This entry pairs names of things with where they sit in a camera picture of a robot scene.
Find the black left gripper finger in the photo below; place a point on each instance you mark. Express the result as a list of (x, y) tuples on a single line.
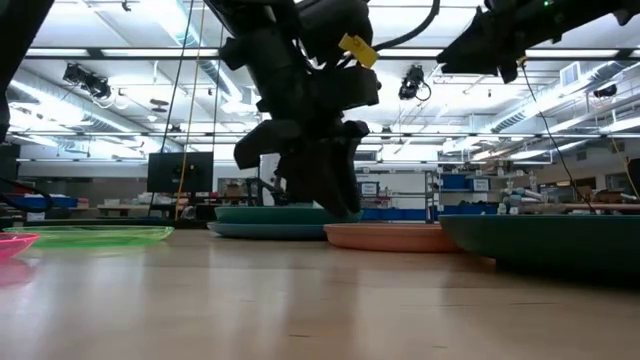
[(325, 170), (265, 142)]

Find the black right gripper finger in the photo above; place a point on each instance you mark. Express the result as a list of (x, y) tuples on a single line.
[(475, 47)]

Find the teal plastic plate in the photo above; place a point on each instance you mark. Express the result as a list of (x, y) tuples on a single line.
[(260, 215)]

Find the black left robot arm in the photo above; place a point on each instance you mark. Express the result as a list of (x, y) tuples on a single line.
[(330, 20)]

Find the black background robot arm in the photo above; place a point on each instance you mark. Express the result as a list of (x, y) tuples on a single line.
[(260, 187)]

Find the white framed sign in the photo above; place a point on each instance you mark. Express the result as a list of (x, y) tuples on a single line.
[(369, 189)]

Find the row of blue bins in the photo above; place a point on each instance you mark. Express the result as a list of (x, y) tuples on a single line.
[(395, 214)]

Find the yellow paper tag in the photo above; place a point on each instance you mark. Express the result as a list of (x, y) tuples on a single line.
[(359, 50)]

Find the black monitor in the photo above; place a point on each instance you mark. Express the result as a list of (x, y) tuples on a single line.
[(180, 172)]

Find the salmon plastic plate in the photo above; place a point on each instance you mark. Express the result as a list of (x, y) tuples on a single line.
[(390, 239)]

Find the shelf with blue bins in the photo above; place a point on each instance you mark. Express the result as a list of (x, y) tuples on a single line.
[(455, 181)]

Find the white workbench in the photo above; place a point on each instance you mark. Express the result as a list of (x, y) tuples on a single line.
[(122, 206)]

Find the wooden bench top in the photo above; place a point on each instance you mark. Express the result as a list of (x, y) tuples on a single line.
[(600, 206)]

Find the green translucent plastic plate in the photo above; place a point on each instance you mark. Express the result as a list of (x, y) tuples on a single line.
[(90, 236)]

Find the dark green plastic plate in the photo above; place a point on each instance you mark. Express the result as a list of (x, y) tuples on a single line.
[(550, 245)]

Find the long blue bin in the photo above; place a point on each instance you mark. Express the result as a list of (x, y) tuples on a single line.
[(45, 201)]

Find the pink translucent plastic plate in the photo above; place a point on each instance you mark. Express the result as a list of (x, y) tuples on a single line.
[(15, 245)]

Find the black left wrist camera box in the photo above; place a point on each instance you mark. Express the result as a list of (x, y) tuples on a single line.
[(350, 87)]

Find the black overhead camera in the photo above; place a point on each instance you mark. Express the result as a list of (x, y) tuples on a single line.
[(87, 80), (606, 91), (411, 82)]

